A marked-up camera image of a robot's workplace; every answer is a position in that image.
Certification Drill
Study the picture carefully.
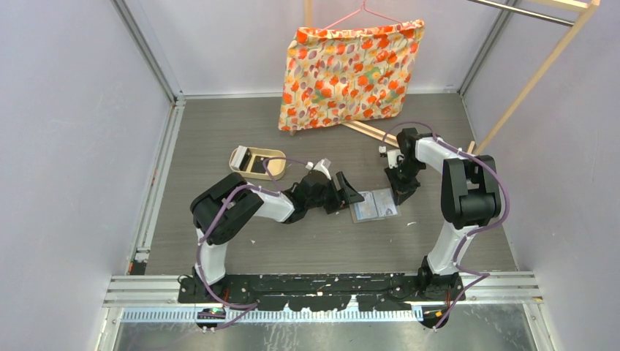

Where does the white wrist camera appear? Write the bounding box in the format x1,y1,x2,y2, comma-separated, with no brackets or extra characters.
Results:
305,158,331,179
378,146,403,169

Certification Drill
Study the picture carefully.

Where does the pink wire hanger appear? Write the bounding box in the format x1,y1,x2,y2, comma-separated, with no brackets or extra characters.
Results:
323,1,403,32

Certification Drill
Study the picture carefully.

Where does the aluminium front rail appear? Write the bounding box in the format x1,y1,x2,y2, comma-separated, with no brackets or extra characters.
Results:
104,271,543,327

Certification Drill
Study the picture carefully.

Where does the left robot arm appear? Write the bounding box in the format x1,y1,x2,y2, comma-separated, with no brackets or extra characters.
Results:
190,170,364,303

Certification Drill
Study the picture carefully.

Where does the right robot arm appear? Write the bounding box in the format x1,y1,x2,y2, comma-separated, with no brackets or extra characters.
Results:
379,128,502,301

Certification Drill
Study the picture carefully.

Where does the beige oval tray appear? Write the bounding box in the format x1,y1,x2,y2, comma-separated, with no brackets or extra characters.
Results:
229,146,286,181

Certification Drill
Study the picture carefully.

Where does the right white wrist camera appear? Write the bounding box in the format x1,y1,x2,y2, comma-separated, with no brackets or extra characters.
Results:
378,146,403,169

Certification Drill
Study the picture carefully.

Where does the stack of cards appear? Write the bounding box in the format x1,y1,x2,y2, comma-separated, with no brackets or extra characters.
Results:
229,146,252,172

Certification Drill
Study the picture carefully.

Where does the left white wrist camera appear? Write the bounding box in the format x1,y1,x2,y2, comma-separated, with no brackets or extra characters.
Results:
305,158,331,179

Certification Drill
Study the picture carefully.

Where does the white printed ID card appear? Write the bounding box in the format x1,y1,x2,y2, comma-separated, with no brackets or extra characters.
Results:
373,189,398,218

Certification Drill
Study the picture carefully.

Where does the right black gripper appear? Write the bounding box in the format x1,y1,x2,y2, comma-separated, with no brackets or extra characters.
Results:
384,159,424,205

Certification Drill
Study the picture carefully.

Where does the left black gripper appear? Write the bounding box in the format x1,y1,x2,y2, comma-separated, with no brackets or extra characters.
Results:
306,173,363,215

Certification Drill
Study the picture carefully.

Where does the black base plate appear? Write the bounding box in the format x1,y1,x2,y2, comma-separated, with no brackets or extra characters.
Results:
178,273,465,312

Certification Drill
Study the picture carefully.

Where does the wooden rack frame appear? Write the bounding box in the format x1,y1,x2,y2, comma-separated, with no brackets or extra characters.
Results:
304,1,616,146

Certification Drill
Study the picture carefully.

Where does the floral fabric bag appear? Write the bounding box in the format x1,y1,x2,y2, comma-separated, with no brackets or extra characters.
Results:
278,20,426,132

